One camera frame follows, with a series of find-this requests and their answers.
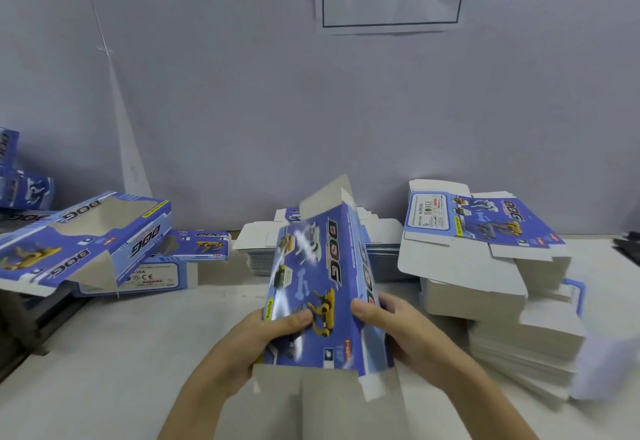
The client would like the person's left hand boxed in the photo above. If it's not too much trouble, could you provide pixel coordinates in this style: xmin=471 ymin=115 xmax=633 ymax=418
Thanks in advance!
xmin=212 ymin=307 xmax=314 ymax=399

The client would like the black object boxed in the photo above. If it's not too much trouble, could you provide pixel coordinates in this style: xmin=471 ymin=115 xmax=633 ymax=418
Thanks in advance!
xmin=614 ymin=229 xmax=640 ymax=268

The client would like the blue dog-print cardboard box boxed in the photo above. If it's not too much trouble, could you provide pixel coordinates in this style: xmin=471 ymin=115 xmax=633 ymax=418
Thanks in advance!
xmin=251 ymin=174 xmax=412 ymax=440
xmin=75 ymin=231 xmax=232 ymax=299
xmin=0 ymin=190 xmax=174 ymax=299

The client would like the stack of boxes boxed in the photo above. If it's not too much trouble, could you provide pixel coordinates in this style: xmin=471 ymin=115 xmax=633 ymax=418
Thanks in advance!
xmin=397 ymin=177 xmax=590 ymax=405
xmin=232 ymin=206 xmax=407 ymax=282

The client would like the person's right forearm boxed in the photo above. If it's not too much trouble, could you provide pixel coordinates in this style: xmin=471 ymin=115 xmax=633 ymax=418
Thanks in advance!
xmin=425 ymin=349 xmax=541 ymax=440

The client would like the white folded paper sheet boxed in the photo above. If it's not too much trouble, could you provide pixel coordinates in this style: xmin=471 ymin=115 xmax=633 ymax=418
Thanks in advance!
xmin=569 ymin=331 xmax=640 ymax=402

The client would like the pile of blue boxes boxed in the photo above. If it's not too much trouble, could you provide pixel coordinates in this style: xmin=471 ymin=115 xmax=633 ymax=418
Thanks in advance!
xmin=0 ymin=126 xmax=57 ymax=222

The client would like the person's right hand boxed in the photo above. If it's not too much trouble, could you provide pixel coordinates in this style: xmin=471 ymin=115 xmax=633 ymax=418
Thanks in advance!
xmin=350 ymin=291 xmax=463 ymax=388

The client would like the person's left forearm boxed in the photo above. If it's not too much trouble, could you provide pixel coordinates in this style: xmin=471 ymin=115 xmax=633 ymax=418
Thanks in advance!
xmin=158 ymin=365 xmax=259 ymax=440

